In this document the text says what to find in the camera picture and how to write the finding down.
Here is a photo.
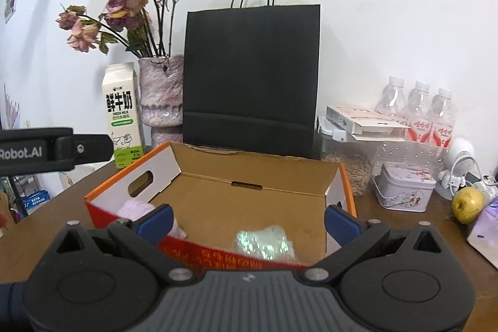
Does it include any clear plastic bag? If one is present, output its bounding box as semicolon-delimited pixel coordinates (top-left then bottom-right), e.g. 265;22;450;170
232;225;299;263

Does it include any small white fan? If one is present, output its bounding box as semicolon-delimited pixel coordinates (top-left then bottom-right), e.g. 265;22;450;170
435;138;478;201

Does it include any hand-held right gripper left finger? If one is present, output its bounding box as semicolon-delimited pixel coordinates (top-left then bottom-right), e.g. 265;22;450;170
51;204;196;283

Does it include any orange cardboard box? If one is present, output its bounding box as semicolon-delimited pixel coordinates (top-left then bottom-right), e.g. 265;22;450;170
84;141;358;271

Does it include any pink cloth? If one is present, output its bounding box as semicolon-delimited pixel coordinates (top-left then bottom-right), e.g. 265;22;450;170
116;199;188;240

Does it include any black paper bag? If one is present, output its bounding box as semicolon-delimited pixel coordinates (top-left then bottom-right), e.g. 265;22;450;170
182;0;322;161

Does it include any mottled purple vase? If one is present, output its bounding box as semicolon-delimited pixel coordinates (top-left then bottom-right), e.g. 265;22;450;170
138;54;185;147

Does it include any flat white carton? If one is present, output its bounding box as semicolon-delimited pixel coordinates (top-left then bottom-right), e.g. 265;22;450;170
326;105;411;137

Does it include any white charger cable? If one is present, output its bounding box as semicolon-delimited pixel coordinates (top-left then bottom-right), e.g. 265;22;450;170
466;172;498;201

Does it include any white floral tin box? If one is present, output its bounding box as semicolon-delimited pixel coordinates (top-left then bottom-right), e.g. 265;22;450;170
373;162;437;213

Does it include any white green milk carton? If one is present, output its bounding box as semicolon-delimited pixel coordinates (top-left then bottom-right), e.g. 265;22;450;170
102;62;146;170

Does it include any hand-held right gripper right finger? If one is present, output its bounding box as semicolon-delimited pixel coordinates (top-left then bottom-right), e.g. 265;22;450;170
304;205;449;283

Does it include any purple tissue pack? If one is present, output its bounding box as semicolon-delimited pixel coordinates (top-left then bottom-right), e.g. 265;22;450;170
466;198;498;260

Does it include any clear seed container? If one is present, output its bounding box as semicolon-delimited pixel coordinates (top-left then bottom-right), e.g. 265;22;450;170
317;115;406;197

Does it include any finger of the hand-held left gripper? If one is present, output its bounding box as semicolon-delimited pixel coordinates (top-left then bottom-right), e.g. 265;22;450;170
58;133;117;166

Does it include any yellow pear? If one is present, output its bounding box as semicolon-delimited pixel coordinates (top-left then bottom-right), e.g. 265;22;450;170
451;187;485;226

